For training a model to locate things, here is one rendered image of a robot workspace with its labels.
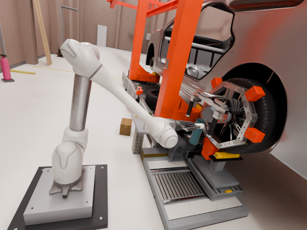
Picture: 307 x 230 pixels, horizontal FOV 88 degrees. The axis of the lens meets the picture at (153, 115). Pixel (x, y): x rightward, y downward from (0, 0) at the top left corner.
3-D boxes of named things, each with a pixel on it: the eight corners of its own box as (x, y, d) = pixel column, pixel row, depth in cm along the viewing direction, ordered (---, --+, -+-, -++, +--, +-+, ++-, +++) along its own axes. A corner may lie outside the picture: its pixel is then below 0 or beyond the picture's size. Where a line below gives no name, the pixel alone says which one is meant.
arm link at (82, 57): (103, 63, 75) (105, 60, 87) (68, 31, 67) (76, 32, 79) (84, 83, 77) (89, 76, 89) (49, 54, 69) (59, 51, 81)
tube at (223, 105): (244, 110, 117) (250, 96, 113) (223, 109, 110) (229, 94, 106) (227, 101, 132) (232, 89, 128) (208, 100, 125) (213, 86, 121)
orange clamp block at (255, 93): (255, 101, 117) (266, 94, 110) (246, 101, 114) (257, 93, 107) (251, 94, 120) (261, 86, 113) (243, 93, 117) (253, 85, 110)
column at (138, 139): (140, 154, 204) (145, 125, 187) (132, 154, 201) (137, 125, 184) (139, 149, 212) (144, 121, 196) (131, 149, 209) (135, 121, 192)
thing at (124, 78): (156, 96, 447) (159, 82, 431) (125, 93, 417) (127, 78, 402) (147, 86, 532) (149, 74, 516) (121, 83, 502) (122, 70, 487)
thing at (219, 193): (240, 196, 160) (244, 189, 156) (210, 201, 148) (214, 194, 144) (210, 162, 203) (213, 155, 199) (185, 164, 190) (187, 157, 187)
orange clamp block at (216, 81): (224, 86, 146) (221, 77, 149) (217, 85, 143) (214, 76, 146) (218, 89, 152) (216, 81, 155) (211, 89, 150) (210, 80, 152)
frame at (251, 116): (236, 160, 128) (269, 96, 106) (230, 161, 126) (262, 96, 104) (200, 126, 174) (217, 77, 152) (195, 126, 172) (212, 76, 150)
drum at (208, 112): (229, 126, 137) (235, 111, 131) (209, 125, 130) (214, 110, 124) (219, 118, 149) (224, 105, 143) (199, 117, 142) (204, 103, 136)
